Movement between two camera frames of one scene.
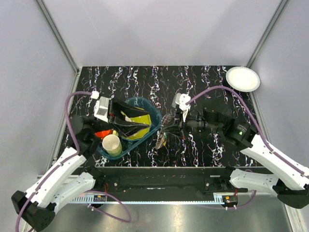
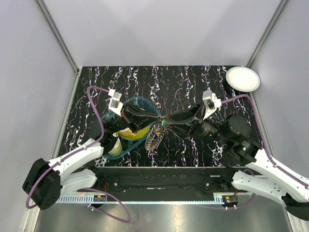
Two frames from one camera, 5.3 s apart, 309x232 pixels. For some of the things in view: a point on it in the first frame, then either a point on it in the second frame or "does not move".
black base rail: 160,184 does not move
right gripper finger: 177,132 to 184,129
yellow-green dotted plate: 145,120 does not move
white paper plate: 243,79 does not move
